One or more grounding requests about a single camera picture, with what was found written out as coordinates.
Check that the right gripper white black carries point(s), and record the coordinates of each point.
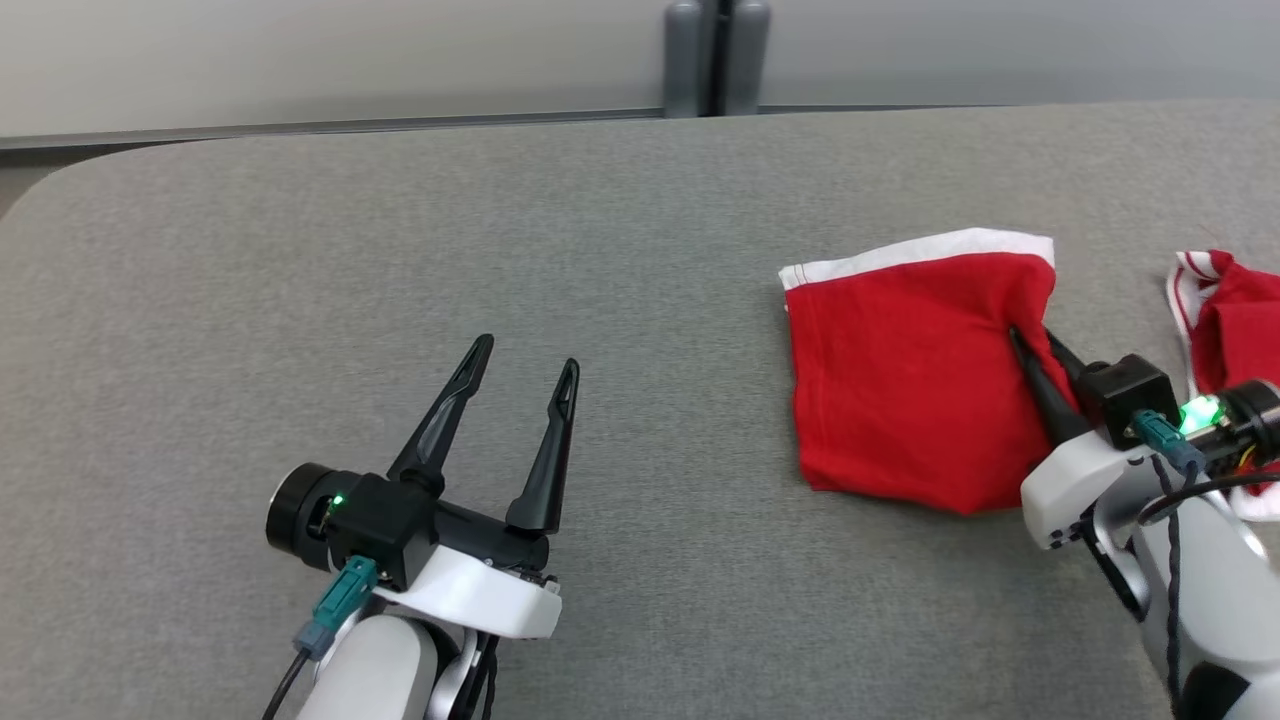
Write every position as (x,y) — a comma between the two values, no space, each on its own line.
(1065,485)

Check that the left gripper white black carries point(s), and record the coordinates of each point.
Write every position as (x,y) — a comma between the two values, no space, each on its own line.
(470,590)

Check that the red shorts with white hem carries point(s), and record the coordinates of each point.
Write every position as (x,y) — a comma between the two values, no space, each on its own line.
(900,390)

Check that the red Bulls 23 jersey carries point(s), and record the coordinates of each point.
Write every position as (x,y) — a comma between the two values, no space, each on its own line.
(1240,330)

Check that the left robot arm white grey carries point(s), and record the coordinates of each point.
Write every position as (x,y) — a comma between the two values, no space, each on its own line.
(375,670)

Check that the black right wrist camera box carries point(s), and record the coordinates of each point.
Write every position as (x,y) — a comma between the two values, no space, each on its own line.
(1130,395)

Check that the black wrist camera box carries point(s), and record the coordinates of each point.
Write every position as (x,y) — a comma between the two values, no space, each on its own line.
(385,525)
(1130,395)

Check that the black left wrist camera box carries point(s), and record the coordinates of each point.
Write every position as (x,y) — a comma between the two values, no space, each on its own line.
(385,525)

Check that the grey floor rail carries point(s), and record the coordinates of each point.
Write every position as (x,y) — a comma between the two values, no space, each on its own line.
(300,128)

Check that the grey cylindrical post cover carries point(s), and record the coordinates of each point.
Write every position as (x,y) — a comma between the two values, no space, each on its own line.
(682,55)
(750,55)

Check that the dark grey partition post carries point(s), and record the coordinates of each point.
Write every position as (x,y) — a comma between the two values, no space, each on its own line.
(718,50)

